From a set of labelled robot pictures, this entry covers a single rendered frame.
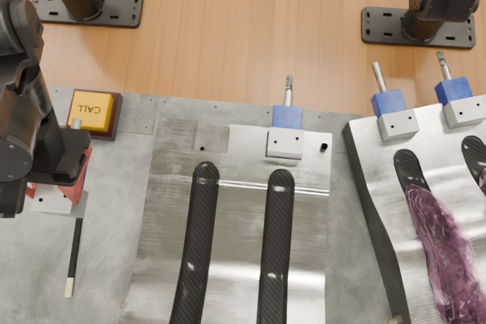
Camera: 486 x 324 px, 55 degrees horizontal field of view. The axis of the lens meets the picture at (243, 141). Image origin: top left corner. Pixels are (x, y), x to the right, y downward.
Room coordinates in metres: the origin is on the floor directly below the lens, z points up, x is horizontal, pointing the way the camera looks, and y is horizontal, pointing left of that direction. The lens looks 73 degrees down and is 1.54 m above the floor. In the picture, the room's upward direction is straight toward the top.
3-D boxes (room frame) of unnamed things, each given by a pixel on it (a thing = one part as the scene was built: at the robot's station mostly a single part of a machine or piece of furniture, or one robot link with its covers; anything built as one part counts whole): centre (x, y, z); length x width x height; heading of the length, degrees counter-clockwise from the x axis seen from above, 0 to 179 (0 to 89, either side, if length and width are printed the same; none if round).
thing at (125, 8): (0.48, 0.28, 0.84); 0.20 x 0.07 x 0.08; 86
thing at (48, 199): (0.15, 0.23, 0.94); 0.13 x 0.05 x 0.05; 174
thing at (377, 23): (0.44, -0.31, 0.84); 0.20 x 0.07 x 0.08; 86
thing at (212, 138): (0.21, 0.05, 0.87); 0.05 x 0.05 x 0.04; 84
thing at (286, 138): (0.24, -0.07, 0.89); 0.13 x 0.05 x 0.05; 174
